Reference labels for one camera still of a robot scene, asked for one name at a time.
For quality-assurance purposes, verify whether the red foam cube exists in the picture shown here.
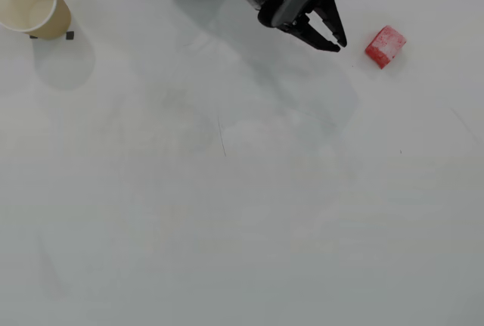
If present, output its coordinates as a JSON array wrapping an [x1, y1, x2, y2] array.
[[364, 25, 408, 70]]

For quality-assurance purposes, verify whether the beige paper cup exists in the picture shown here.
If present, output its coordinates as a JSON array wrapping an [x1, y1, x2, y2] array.
[[0, 0, 73, 39]]

